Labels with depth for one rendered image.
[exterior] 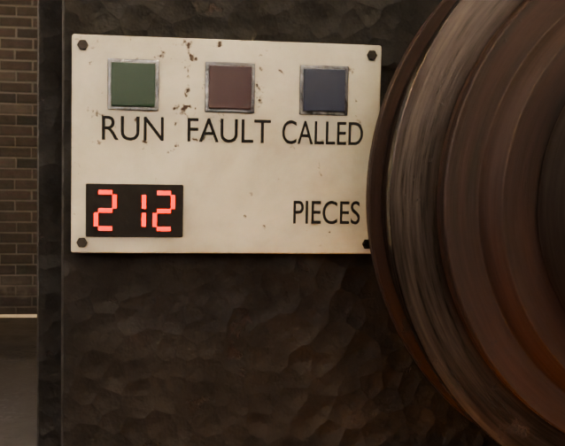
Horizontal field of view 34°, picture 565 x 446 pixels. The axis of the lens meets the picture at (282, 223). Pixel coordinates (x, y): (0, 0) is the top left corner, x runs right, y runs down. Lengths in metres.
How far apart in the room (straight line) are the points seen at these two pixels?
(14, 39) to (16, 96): 0.39
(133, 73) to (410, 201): 0.26
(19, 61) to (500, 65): 6.25
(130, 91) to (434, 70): 0.25
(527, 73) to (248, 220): 0.26
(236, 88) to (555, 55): 0.26
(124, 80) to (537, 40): 0.33
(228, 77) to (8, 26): 6.11
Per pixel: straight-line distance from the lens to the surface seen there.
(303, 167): 0.80
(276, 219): 0.80
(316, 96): 0.80
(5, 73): 6.85
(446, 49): 0.70
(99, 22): 0.82
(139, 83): 0.79
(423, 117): 0.69
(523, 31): 0.70
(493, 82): 0.69
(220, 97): 0.79
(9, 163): 6.82
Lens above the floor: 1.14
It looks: 4 degrees down
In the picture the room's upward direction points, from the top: 1 degrees clockwise
